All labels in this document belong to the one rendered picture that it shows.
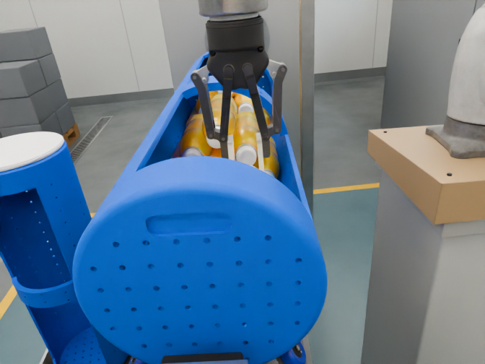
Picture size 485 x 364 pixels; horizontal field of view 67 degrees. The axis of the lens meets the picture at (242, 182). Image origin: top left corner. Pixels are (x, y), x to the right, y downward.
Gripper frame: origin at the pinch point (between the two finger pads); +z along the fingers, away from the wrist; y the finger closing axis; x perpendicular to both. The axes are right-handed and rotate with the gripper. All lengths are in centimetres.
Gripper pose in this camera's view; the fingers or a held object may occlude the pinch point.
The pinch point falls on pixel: (246, 159)
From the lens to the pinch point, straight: 57.1
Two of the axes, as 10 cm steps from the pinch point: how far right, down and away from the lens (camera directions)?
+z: 0.8, 8.7, 4.8
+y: -10.0, 0.7, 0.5
